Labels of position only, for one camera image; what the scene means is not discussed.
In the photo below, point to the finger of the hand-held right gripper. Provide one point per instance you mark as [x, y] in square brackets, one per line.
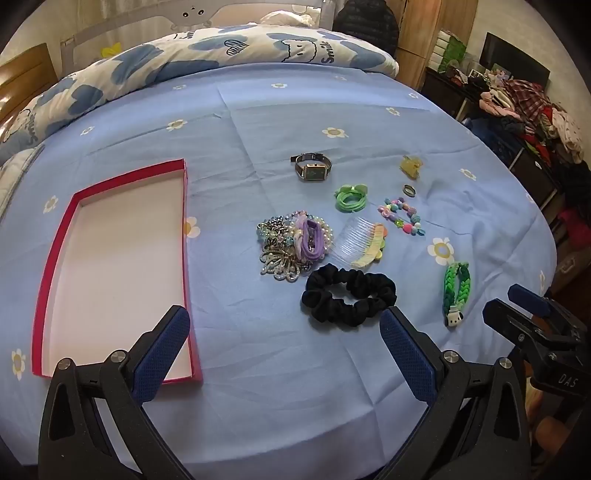
[508, 318]
[531, 300]

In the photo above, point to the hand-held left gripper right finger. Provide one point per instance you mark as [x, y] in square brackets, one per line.
[406, 350]

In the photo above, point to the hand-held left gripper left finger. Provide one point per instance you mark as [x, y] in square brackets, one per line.
[161, 350]

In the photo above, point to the black scrunchie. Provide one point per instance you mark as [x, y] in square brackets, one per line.
[323, 300]

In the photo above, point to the red cardboard box lid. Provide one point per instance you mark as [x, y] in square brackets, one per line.
[115, 258]

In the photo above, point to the clear hair comb pastel flowers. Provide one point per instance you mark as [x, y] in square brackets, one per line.
[355, 240]

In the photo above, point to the yellow hair claw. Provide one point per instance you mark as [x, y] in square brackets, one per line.
[411, 167]

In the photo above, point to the square-faced wristwatch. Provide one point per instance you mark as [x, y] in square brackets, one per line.
[310, 171]

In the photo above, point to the black monitor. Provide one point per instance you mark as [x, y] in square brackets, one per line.
[512, 57]

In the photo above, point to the blue floral bed sheet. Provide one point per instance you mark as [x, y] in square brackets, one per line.
[277, 120]

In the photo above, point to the green bag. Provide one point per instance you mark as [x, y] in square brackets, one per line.
[455, 53]

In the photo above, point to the white duvet blue hearts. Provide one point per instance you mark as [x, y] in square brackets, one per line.
[138, 64]

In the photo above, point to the wooden wardrobe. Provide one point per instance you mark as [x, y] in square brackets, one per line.
[415, 37]

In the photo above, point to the wooden headboard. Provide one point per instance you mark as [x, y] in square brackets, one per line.
[23, 78]

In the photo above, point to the black puffer jacket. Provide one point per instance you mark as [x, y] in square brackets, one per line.
[364, 23]

